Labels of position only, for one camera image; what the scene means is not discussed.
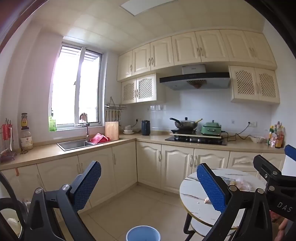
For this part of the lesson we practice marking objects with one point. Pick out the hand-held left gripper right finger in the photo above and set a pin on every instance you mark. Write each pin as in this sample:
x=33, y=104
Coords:
x=212, y=190

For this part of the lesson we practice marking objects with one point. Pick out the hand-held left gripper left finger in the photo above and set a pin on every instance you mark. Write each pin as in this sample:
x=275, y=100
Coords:
x=90, y=185

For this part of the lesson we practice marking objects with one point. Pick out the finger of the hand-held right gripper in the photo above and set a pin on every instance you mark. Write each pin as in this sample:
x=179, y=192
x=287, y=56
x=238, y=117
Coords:
x=266, y=166
x=291, y=151

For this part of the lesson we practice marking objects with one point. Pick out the clear plastic bag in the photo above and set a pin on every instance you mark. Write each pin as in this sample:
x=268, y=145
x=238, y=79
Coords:
x=241, y=184

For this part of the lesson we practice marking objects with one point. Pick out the blue plastic bin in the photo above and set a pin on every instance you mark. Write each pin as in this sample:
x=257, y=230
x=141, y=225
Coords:
x=143, y=234

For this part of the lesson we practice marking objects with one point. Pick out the person's right hand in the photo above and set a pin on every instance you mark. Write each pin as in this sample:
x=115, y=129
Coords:
x=282, y=230

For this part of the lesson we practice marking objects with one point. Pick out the small pale wrapper scrap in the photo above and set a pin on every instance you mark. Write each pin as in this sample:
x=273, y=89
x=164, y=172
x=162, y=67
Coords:
x=207, y=200

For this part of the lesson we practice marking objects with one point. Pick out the round marble table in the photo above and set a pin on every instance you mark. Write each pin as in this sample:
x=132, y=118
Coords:
x=196, y=187

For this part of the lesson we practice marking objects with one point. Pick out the cluster of condiment bottles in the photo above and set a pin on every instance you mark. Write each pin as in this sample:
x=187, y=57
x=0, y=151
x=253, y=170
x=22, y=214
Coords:
x=276, y=136

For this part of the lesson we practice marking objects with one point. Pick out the white bowl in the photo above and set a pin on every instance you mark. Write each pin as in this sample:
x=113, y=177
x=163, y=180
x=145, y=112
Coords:
x=257, y=139

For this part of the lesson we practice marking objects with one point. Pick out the steel sink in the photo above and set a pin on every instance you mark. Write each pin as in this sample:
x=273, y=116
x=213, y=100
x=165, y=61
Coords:
x=74, y=144

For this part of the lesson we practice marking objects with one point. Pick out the red dish rack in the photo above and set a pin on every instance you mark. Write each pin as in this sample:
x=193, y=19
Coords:
x=99, y=138

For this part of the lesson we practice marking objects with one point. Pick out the black gas stove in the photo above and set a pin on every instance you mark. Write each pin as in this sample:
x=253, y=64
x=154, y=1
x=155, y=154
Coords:
x=196, y=141

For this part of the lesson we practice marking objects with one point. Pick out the steel faucet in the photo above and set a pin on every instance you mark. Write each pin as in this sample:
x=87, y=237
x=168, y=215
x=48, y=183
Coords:
x=87, y=132

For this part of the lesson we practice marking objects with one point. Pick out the long wooden plank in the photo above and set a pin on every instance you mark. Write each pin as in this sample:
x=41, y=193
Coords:
x=208, y=136

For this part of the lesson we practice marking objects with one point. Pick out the wooden cutting board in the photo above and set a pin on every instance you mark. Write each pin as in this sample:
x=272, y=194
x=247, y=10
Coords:
x=112, y=131

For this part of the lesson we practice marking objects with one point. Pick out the green electric pot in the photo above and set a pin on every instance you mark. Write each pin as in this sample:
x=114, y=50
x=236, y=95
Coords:
x=211, y=129

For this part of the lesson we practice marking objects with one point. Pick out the black portable burner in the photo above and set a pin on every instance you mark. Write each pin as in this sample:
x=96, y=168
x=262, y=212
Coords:
x=183, y=131

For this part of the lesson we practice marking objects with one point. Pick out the stack of white bowls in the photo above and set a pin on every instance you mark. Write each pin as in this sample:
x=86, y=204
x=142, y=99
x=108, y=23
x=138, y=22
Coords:
x=128, y=130

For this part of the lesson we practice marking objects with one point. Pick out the black wok with lid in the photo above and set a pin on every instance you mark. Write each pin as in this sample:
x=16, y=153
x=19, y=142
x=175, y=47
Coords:
x=186, y=124

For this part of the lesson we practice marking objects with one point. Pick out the green plastic bottle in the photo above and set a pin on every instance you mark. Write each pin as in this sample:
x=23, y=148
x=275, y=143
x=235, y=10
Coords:
x=52, y=124

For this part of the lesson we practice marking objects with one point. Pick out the cream lattice door cabinet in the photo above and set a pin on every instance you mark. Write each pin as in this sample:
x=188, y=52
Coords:
x=254, y=84
x=143, y=89

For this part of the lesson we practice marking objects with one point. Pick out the large glass jar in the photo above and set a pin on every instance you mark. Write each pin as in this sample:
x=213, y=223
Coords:
x=26, y=141

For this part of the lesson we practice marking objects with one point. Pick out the black kettle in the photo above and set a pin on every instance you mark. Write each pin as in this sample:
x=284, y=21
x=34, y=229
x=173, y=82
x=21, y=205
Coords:
x=146, y=128

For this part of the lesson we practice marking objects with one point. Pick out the hanging metal utensil rack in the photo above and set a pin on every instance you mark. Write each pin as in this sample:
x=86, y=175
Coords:
x=115, y=107

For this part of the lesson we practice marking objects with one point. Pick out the dark round container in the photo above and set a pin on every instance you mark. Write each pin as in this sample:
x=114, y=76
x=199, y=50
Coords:
x=11, y=223

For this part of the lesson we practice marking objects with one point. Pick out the bottle with yellow label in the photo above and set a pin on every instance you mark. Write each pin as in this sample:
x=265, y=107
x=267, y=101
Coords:
x=24, y=121

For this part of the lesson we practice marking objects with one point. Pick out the sliding window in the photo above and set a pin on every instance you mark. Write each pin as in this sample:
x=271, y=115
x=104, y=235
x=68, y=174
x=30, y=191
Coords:
x=67, y=92

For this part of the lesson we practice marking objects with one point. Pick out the red utensil holder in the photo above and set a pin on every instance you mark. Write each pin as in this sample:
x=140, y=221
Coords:
x=6, y=132

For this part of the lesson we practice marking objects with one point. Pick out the black range hood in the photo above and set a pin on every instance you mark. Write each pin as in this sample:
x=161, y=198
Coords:
x=196, y=80

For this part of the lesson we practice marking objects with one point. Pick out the ceiling light panel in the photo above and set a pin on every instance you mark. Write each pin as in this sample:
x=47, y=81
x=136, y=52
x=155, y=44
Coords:
x=143, y=7

